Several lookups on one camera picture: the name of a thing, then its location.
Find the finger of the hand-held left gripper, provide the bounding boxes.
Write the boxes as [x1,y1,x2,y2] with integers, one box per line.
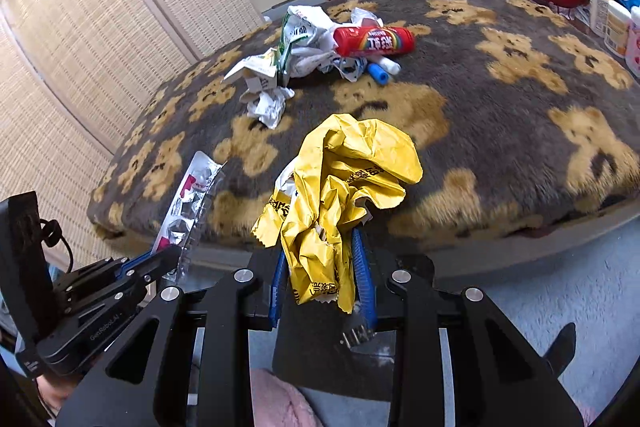
[62,246,182,323]
[52,251,168,295]

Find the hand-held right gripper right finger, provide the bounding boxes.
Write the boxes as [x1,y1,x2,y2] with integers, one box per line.
[350,229,586,427]

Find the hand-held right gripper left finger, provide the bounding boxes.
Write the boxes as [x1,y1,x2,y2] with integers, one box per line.
[55,252,291,427]

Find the silver foil snack wrapper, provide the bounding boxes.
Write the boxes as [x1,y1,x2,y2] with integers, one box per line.
[150,151,228,285]

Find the yellow wrapper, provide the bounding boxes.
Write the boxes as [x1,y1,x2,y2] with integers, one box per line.
[251,113,424,317]

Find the pink cloth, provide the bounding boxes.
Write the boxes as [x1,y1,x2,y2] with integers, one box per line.
[250,369,321,427]

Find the small crumpled white paper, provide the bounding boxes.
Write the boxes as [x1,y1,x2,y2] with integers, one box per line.
[245,87,296,130]

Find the grey fluffy rug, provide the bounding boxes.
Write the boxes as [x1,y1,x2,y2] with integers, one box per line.
[250,222,640,427]

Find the bear print blanket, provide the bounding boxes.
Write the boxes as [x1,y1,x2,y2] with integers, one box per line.
[87,0,640,253]

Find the blue white patterned wrapper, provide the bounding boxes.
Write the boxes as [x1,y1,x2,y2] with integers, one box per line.
[339,56,369,82]

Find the white and green carton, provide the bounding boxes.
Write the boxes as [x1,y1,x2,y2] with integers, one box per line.
[223,48,281,95]

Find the woven folding doors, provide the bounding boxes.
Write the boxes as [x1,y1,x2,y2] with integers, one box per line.
[0,0,266,258]

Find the red candy tube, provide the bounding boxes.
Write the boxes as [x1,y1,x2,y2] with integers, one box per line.
[333,25,416,58]

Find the crumpled white plastic bag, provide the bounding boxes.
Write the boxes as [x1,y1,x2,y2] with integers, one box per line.
[277,5,381,78]

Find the white bottle with yellow cap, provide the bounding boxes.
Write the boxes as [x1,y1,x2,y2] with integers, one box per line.
[589,0,616,35]

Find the pink and white bottle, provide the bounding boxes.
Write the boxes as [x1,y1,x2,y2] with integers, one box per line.
[625,7,640,78]

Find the black cable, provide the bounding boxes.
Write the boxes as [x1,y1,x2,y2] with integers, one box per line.
[37,218,76,273]

